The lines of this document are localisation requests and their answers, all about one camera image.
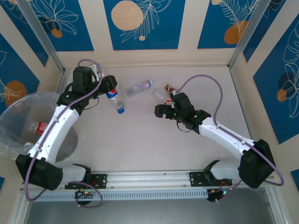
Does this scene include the blue-cap cola bottle blue label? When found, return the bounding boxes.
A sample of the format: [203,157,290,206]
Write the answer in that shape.
[100,66,127,114]

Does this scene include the clear bottle red-white label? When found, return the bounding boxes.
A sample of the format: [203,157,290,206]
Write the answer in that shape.
[151,88,175,105]

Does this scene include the brown coffee drink bottle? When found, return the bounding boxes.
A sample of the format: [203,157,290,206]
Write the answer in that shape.
[162,82,179,97]

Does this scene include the red-cap clear bottle red label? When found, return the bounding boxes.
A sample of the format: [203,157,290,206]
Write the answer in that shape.
[22,119,51,138]

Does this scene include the transparent plastic bin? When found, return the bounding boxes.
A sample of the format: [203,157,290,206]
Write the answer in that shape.
[0,91,79,163]

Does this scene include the clear plastic bin liner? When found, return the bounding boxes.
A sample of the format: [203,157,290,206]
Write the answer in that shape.
[0,92,59,161]

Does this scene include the small clear purple-label water bottle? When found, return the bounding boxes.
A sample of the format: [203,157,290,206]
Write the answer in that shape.
[125,79,154,97]

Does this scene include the small circuit board green light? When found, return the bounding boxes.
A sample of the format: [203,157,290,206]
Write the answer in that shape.
[206,188,233,203]
[74,188,97,199]

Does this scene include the grey metal sheet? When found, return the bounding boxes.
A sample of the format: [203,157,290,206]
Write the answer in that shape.
[23,199,275,224]

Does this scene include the thin black right gripper cable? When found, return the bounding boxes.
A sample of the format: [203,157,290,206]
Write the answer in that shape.
[175,120,191,134]

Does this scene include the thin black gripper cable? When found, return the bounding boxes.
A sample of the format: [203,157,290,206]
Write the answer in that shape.
[175,120,191,134]
[83,97,101,110]

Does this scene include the aluminium table side rail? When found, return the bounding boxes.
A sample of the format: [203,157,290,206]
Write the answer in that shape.
[230,66,288,224]
[57,68,71,94]

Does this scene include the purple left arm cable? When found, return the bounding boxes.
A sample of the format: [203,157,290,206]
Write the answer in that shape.
[24,58,105,202]

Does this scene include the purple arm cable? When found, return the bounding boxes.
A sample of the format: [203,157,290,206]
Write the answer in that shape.
[24,58,105,202]
[178,74,285,203]

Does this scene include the thin black left gripper cable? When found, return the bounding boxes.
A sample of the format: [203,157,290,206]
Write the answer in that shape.
[83,97,101,110]

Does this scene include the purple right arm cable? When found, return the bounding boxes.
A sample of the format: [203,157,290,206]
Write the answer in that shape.
[178,74,285,203]

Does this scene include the aluminium frame post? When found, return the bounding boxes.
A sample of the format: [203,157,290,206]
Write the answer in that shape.
[16,0,66,73]
[228,0,268,70]

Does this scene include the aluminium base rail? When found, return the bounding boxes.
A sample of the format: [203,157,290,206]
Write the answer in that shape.
[21,169,274,190]

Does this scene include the grey slotted cable duct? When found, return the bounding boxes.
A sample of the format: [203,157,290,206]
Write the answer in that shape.
[30,189,208,201]

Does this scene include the short purple cable loop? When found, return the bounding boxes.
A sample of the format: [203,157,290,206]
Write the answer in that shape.
[76,184,104,208]

